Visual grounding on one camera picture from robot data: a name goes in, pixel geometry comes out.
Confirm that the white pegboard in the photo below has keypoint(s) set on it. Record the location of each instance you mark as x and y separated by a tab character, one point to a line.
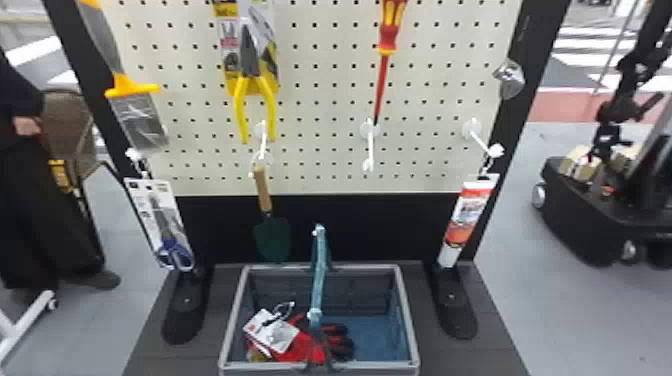
336	173

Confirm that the green garden trowel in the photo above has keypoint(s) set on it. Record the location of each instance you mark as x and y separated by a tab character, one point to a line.
270	231

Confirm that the white and orange tube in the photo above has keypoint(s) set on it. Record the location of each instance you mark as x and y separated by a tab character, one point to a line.
466	215

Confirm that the yellow pliers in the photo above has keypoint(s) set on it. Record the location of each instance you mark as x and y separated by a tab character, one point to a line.
253	78

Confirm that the blue basket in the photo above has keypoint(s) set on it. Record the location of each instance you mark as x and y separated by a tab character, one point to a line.
367	330

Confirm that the red and yellow screwdriver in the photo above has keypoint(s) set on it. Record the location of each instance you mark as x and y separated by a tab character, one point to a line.
387	42

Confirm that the red and black gloves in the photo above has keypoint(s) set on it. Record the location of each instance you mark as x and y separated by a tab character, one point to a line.
302	341

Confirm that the blue scissors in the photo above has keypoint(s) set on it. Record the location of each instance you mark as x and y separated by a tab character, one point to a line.
160	220

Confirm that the yellow scraper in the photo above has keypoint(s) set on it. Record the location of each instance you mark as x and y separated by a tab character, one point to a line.
131	100

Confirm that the brown chair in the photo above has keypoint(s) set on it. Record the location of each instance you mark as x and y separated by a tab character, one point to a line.
68	131

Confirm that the person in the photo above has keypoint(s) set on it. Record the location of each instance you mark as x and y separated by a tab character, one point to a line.
36	210

